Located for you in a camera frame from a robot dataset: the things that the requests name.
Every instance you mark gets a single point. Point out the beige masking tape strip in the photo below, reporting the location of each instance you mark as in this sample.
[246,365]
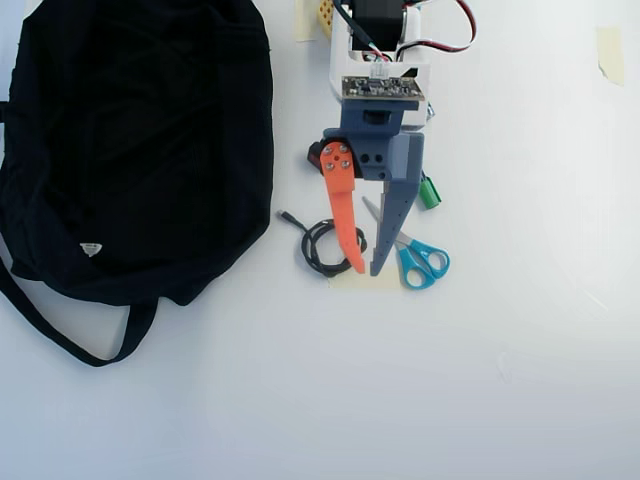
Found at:
[345,284]
[611,55]
[305,25]

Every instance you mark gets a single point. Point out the blue-grey gripper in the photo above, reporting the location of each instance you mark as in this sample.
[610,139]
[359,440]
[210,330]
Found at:
[387,150]

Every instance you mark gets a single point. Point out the black fabric bag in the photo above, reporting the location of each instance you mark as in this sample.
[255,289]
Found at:
[125,150]

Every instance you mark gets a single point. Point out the black marker with green cap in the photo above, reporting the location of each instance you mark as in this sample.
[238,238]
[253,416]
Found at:
[430,192]

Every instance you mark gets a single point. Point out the bare camera circuit board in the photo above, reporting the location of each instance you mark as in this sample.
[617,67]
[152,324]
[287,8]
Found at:
[382,90]

